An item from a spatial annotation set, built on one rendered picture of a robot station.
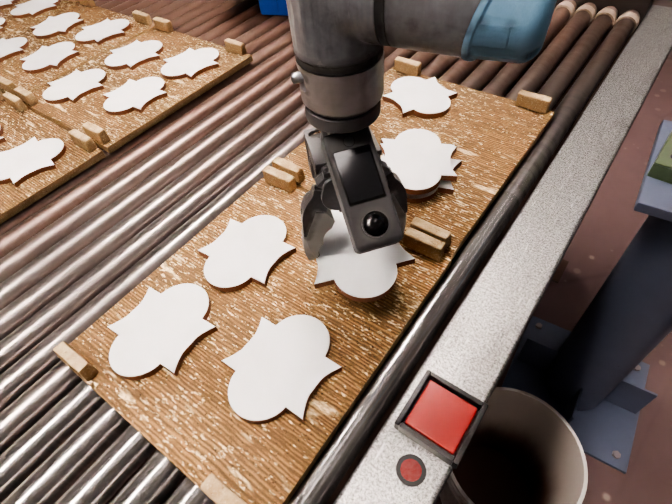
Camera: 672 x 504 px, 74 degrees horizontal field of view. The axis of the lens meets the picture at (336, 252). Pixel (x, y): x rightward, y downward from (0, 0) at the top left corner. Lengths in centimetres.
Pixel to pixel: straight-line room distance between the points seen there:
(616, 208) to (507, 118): 140
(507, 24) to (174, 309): 50
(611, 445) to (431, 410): 113
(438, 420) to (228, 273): 33
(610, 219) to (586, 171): 134
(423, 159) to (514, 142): 19
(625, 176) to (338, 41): 215
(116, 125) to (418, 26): 79
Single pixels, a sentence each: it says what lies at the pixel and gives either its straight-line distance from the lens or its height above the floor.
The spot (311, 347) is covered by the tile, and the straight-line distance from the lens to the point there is 55.
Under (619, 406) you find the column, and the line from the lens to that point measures 169.
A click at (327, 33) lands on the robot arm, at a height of 128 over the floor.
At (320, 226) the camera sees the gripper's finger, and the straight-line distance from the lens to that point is 50.
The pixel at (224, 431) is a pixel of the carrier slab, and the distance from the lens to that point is 54.
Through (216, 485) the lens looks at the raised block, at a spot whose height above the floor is 96.
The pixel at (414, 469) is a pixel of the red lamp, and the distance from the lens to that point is 53.
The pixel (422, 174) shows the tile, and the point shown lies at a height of 97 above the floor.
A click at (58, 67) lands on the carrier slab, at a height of 94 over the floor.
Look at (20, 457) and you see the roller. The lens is 67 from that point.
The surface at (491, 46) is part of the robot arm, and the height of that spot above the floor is 129.
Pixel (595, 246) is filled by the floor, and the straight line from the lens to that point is 206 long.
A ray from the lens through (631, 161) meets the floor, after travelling 254.
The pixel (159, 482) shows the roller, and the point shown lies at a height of 91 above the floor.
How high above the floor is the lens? 143
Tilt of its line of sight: 50 degrees down
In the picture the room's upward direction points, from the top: 7 degrees counter-clockwise
